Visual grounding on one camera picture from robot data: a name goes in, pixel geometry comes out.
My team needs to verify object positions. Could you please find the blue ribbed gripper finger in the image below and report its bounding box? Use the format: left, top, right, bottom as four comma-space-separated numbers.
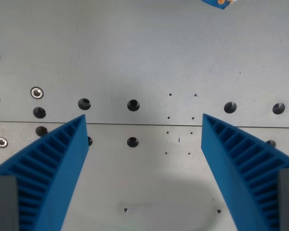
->
0, 114, 90, 231
200, 113, 289, 231

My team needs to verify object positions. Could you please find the blue Classic peanut snack bag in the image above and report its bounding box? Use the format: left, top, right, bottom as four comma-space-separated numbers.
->
201, 0, 234, 10

